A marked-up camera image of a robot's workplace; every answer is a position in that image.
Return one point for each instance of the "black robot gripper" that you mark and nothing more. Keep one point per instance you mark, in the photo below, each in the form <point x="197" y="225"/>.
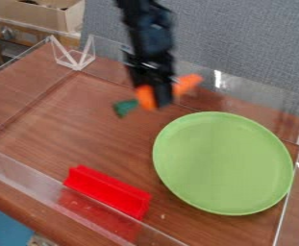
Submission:
<point x="149" y="58"/>

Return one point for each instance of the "orange toy carrot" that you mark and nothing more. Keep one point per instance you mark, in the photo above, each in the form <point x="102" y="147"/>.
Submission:
<point x="145" y="99"/>

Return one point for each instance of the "cardboard box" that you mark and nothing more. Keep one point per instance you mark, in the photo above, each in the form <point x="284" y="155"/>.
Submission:
<point x="61" y="15"/>

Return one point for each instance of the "green round plate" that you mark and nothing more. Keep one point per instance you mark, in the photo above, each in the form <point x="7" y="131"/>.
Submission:
<point x="222" y="163"/>

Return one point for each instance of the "clear acrylic tray walls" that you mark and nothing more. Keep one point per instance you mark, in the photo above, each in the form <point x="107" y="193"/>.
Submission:
<point x="58" y="124"/>

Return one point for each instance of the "wooden shelf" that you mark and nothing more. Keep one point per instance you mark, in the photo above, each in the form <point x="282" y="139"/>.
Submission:
<point x="19" y="36"/>

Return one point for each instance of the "red plastic block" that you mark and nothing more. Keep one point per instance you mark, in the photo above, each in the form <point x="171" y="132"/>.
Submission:
<point x="109" y="190"/>

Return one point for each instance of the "clear acrylic triangle bracket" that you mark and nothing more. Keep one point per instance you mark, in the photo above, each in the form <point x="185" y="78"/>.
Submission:
<point x="71" y="58"/>

